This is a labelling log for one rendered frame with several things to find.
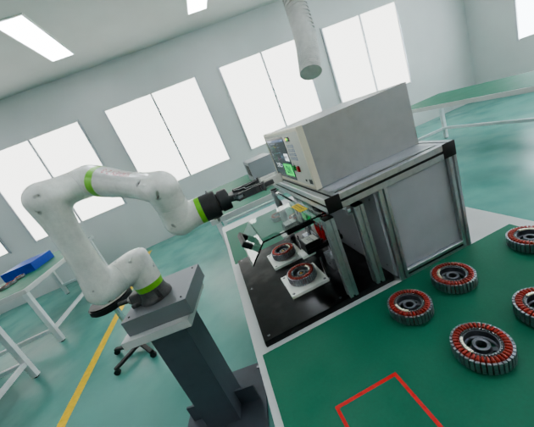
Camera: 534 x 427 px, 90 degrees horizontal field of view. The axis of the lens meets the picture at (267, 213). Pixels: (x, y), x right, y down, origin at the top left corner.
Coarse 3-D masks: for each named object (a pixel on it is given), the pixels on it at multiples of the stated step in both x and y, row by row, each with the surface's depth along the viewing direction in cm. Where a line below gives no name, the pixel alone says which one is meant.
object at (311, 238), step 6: (312, 234) 103; (300, 240) 103; (306, 240) 101; (312, 240) 99; (318, 240) 98; (306, 246) 97; (312, 246) 98; (318, 246) 98; (324, 246) 99; (300, 252) 102; (306, 252) 100; (312, 252) 98
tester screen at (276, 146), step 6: (270, 144) 115; (276, 144) 106; (282, 144) 99; (270, 150) 119; (276, 150) 110; (282, 150) 102; (276, 156) 114; (282, 162) 109; (288, 162) 101; (276, 168) 123; (282, 168) 113; (282, 174) 118; (294, 174) 101
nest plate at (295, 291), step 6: (318, 270) 105; (318, 276) 101; (324, 276) 100; (288, 282) 105; (312, 282) 99; (318, 282) 98; (324, 282) 98; (288, 288) 101; (294, 288) 100; (300, 288) 99; (306, 288) 97; (312, 288) 97; (294, 294) 97; (300, 294) 96
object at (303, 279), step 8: (304, 264) 105; (312, 264) 104; (288, 272) 104; (296, 272) 106; (304, 272) 102; (312, 272) 99; (288, 280) 103; (296, 280) 98; (304, 280) 98; (312, 280) 99
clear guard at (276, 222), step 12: (288, 204) 100; (300, 204) 95; (264, 216) 98; (276, 216) 93; (288, 216) 88; (300, 216) 84; (312, 216) 81; (252, 228) 92; (264, 228) 87; (276, 228) 83; (288, 228) 79; (252, 240) 88; (264, 240) 78; (252, 252) 83; (252, 264) 79
